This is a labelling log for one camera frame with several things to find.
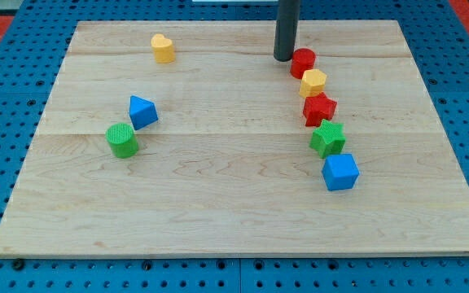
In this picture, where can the yellow heart block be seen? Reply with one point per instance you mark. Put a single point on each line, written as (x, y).
(162, 49)

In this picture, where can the light wooden board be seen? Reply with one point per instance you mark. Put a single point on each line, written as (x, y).
(227, 170)

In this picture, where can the red star block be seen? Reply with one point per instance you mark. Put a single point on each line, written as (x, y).
(318, 108)

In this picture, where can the green star block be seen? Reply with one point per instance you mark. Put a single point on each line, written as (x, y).
(328, 139)

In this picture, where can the blue triangle block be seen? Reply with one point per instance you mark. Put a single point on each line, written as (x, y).
(142, 112)

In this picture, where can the yellow hexagon block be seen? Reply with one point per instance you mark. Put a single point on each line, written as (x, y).
(312, 83)

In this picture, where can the blue cube block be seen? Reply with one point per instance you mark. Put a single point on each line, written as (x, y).
(340, 172)

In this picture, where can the red cylinder block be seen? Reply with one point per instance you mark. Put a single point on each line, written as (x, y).
(303, 59)

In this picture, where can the green cylinder block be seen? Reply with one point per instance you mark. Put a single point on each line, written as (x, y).
(122, 141)

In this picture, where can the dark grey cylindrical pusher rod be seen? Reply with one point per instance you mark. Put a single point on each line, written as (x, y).
(285, 30)

